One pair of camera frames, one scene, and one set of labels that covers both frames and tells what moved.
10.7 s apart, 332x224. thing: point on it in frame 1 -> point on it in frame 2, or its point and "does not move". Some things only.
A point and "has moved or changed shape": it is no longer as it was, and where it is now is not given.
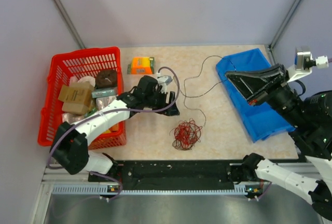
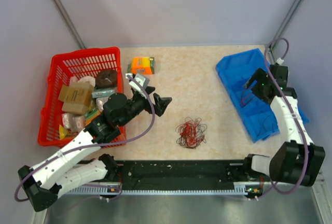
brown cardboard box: [77, 98] does not move
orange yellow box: [141, 65] does not move
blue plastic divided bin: [260, 122] does not move
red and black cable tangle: [187, 133] has moved or changed shape
